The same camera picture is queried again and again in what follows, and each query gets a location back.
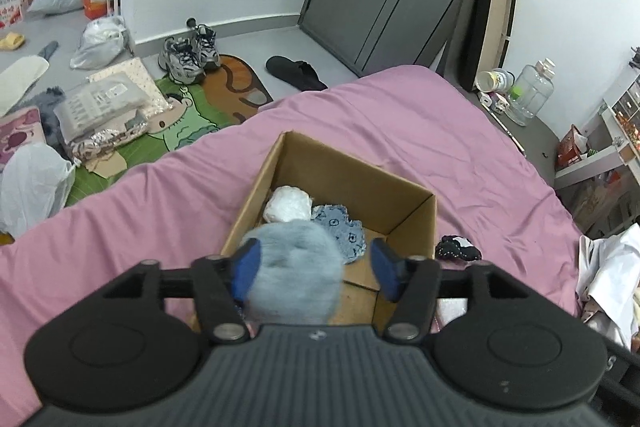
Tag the black framed wooden tray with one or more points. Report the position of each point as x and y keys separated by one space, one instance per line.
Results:
x=492 y=17

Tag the grey sneaker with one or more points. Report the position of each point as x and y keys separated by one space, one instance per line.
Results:
x=180 y=59
x=207 y=47

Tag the clear water jug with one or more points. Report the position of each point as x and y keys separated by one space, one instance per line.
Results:
x=530 y=94

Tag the fluffy grey-blue plush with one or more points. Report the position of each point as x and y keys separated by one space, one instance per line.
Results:
x=295 y=272

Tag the grey fuzzy cloth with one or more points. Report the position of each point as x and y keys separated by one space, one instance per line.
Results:
x=50 y=107

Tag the black slipper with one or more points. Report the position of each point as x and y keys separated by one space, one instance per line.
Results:
x=295 y=72

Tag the white paper cup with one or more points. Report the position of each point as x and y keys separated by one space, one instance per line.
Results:
x=492 y=80

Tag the clear white plastic bag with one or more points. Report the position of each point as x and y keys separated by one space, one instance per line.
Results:
x=102 y=44

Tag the cartoon floor mat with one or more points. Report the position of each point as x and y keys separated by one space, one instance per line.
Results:
x=225 y=92

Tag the grey plastic package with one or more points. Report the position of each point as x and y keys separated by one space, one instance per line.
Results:
x=97 y=104

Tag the black and white sock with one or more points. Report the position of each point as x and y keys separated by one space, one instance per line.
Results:
x=457 y=248

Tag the pink patterned box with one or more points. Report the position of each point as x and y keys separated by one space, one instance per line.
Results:
x=20 y=137

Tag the large white plastic bag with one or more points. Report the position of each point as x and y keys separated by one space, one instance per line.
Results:
x=30 y=187

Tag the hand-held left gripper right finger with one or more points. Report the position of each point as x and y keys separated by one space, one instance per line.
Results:
x=385 y=269

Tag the white crumpled cloth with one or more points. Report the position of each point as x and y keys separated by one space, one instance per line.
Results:
x=612 y=277

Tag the red white carton case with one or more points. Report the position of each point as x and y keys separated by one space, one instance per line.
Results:
x=11 y=12

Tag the white plastic-wrapped ball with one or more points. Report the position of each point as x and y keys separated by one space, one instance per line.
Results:
x=287 y=204

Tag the brown cardboard box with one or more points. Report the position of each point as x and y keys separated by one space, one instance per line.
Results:
x=350 y=187

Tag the pink bed sheet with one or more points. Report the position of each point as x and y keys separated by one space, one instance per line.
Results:
x=150 y=207

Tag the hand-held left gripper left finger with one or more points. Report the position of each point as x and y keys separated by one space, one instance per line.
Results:
x=246 y=269

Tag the silver patterned package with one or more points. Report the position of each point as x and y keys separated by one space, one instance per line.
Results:
x=105 y=139

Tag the beige dotted package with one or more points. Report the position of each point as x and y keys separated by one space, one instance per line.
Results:
x=142 y=77

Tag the yellow slipper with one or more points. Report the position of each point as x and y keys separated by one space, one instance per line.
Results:
x=11 y=42

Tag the grey drawer organiser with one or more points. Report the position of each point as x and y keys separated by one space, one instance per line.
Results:
x=625 y=112

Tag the white desk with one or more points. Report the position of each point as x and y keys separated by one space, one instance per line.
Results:
x=595 y=167

